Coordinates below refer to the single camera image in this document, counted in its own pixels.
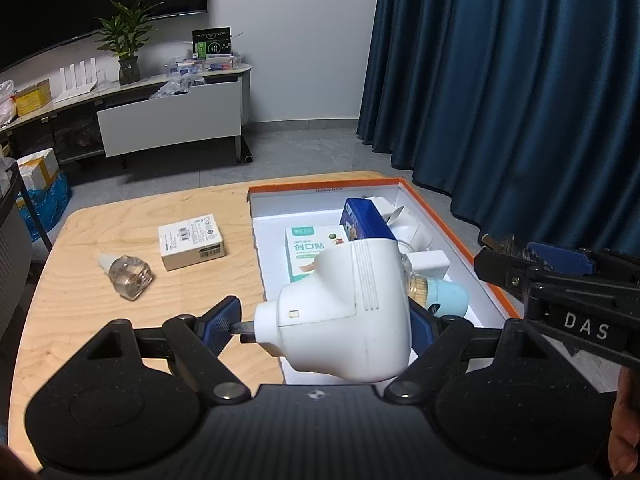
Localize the pile of small packets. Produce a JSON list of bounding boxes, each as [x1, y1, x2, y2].
[[162, 52, 241, 76]]

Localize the white plug-in device leaf logo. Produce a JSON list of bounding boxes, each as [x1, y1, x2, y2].
[[382, 205, 436, 253]]

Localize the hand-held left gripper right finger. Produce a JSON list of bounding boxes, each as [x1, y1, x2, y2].
[[385, 297, 548, 407]]

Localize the orange-rimmed white box tray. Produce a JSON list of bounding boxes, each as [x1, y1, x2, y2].
[[247, 176, 523, 386]]

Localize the white small carton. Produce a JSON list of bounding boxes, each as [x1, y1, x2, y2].
[[158, 214, 226, 272]]

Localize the person's right hand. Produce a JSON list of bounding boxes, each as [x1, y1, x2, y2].
[[606, 365, 640, 479]]

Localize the yellow and white cardboard box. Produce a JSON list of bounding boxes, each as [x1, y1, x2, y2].
[[16, 148, 61, 193]]

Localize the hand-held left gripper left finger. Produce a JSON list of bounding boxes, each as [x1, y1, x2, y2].
[[87, 296, 251, 407]]

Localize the television cabinet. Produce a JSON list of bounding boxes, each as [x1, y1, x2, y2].
[[0, 62, 253, 168]]

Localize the white router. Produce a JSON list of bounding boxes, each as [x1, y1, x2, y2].
[[52, 60, 108, 104]]

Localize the white open drawer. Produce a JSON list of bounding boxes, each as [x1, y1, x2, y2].
[[96, 79, 244, 158]]

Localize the clear liquid bottle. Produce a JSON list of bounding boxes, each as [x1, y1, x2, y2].
[[97, 254, 153, 302]]

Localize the white adapter block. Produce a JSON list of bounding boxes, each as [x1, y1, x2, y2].
[[400, 249, 449, 278]]

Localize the green and black box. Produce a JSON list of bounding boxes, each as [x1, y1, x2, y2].
[[191, 27, 234, 59]]

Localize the plastic bag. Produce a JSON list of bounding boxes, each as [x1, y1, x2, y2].
[[0, 80, 18, 128]]

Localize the potted plant in dark vase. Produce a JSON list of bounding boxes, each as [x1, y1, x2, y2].
[[95, 0, 166, 86]]

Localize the blue curtain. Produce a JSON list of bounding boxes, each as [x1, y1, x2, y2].
[[356, 0, 640, 256]]

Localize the blue box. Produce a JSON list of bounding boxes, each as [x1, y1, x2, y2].
[[339, 197, 399, 246]]

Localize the light blue toothpick holder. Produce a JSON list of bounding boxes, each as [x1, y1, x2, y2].
[[406, 275, 471, 319]]

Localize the green bandage box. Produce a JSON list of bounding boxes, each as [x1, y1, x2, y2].
[[284, 225, 352, 283]]

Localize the clear packets in drawer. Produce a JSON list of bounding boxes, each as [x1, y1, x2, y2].
[[149, 72, 206, 101]]

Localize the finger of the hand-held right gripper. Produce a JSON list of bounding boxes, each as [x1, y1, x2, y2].
[[472, 249, 540, 295], [525, 241, 608, 277]]

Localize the white plug-in device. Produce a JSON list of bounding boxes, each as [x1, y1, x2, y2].
[[254, 238, 413, 383]]

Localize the blue water bottle pack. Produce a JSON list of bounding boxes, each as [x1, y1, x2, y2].
[[17, 172, 73, 242]]

